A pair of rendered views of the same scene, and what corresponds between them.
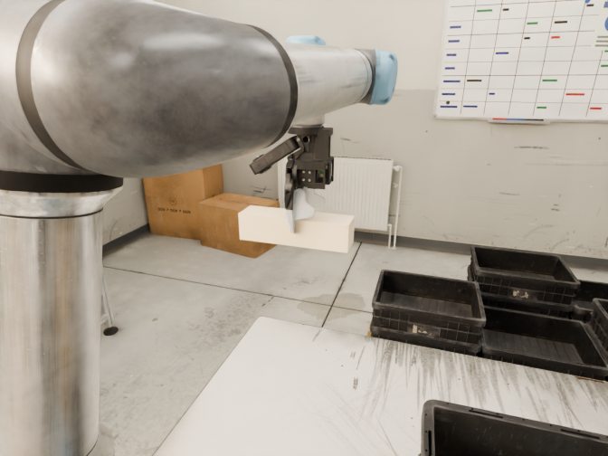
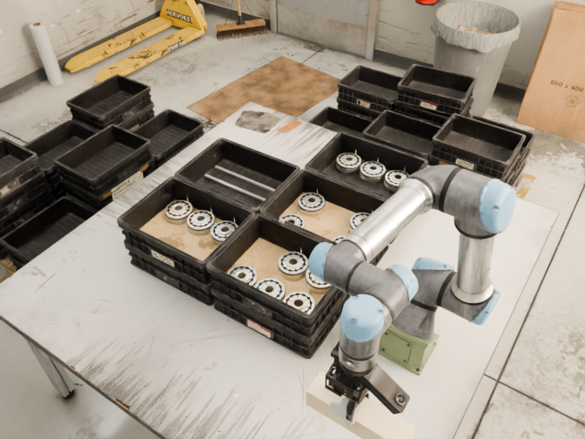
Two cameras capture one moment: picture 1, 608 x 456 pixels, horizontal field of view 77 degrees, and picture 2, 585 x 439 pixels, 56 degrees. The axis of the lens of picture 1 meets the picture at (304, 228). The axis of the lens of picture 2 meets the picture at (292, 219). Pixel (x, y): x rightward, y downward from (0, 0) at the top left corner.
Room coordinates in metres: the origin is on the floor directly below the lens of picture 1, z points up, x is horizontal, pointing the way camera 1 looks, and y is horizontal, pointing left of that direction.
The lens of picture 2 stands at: (1.36, 0.05, 2.22)
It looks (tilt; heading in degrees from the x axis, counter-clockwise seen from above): 43 degrees down; 197
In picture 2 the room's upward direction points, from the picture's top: 1 degrees counter-clockwise
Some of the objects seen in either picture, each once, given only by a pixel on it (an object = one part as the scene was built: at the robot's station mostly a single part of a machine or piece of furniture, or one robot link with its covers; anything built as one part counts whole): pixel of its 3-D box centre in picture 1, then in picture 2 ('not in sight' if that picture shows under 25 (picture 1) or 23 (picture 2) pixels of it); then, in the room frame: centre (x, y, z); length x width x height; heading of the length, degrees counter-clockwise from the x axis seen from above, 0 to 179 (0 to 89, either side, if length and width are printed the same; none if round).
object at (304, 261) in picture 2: not in sight; (292, 262); (0.18, -0.31, 0.86); 0.10 x 0.10 x 0.01
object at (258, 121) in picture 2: not in sight; (256, 119); (-0.84, -0.79, 0.71); 0.22 x 0.19 x 0.01; 72
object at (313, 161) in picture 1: (308, 156); (352, 371); (0.75, -0.01, 1.23); 0.09 x 0.08 x 0.12; 72
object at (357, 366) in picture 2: (306, 115); (357, 352); (0.76, 0.00, 1.31); 0.08 x 0.08 x 0.05
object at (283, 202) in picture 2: not in sight; (327, 220); (-0.05, -0.24, 0.87); 0.40 x 0.30 x 0.11; 74
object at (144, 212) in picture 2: not in sight; (188, 228); (0.13, -0.71, 0.87); 0.40 x 0.30 x 0.11; 74
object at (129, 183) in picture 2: not in sight; (130, 190); (-0.48, -1.38, 0.41); 0.31 x 0.02 x 0.16; 162
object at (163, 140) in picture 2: not in sight; (167, 155); (-0.92, -1.40, 0.31); 0.40 x 0.30 x 0.34; 162
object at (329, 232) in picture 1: (296, 227); (359, 415); (0.76, 0.02, 1.07); 0.24 x 0.06 x 0.06; 72
